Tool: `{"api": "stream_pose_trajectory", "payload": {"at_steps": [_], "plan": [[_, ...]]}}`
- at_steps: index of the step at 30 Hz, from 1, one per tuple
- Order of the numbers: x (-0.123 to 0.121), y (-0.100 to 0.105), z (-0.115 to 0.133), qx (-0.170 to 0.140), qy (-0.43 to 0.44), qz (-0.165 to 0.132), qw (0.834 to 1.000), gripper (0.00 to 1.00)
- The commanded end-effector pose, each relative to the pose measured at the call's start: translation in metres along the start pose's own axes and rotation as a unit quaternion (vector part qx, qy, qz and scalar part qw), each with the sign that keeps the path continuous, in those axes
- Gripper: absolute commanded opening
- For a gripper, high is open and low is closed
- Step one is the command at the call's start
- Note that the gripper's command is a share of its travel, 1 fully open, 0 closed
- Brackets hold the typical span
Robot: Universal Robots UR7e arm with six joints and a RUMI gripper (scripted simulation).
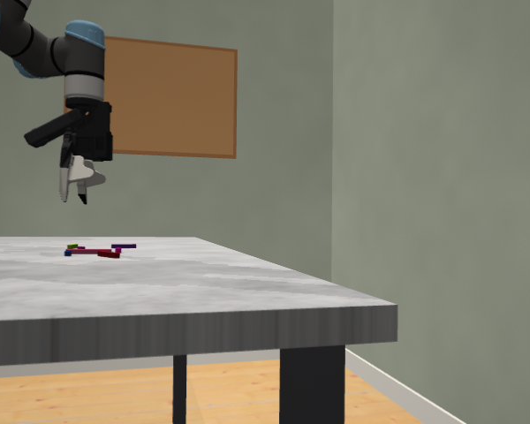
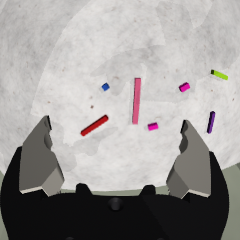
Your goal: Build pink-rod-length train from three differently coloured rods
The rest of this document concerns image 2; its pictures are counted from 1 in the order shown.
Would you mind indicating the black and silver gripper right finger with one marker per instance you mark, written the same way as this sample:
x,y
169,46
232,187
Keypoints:
x,y
197,178

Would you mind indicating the pink rod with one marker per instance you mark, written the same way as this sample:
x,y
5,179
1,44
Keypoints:
x,y
137,88

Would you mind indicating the magenta rod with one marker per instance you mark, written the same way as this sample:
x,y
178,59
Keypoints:
x,y
152,126
184,87

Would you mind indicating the lime green rod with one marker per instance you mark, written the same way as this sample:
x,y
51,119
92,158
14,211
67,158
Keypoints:
x,y
219,74

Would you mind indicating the red rod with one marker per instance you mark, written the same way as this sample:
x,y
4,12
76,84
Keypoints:
x,y
94,125

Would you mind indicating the purple rod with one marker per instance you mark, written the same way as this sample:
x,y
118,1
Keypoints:
x,y
211,121

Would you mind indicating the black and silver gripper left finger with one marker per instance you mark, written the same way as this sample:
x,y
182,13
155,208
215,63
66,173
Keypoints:
x,y
32,175

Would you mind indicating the small blue block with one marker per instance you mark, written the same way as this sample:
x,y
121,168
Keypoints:
x,y
105,86

